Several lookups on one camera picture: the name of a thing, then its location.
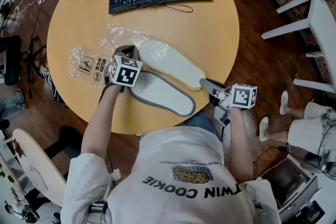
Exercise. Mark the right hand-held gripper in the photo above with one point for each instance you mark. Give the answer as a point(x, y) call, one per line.
point(242, 97)

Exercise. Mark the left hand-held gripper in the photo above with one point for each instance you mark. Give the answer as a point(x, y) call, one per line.
point(126, 70)

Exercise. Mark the clear plastic bag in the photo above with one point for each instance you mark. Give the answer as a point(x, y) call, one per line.
point(123, 36)

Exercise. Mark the cream white insole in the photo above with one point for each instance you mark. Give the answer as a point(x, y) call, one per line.
point(170, 63)

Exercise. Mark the grey-edged white insole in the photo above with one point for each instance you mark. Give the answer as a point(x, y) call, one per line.
point(160, 93)

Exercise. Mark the person's right forearm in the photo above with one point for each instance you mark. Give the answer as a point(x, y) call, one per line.
point(240, 144)

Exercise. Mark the person's left forearm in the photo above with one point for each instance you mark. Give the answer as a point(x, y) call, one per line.
point(97, 126)

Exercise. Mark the person's blue jeans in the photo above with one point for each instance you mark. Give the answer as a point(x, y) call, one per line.
point(202, 120)

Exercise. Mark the person's white t-shirt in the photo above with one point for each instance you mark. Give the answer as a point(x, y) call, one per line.
point(178, 160)

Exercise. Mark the black white patterned bag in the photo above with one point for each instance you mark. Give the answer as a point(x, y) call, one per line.
point(56, 97)

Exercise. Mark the black office chair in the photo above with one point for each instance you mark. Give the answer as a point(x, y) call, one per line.
point(10, 60)

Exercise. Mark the grey equipment case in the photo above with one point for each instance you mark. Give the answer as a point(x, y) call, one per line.
point(288, 183)

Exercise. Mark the white side table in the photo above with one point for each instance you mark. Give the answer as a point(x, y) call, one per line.
point(323, 21)

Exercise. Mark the small oval table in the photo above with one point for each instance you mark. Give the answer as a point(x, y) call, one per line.
point(36, 162)

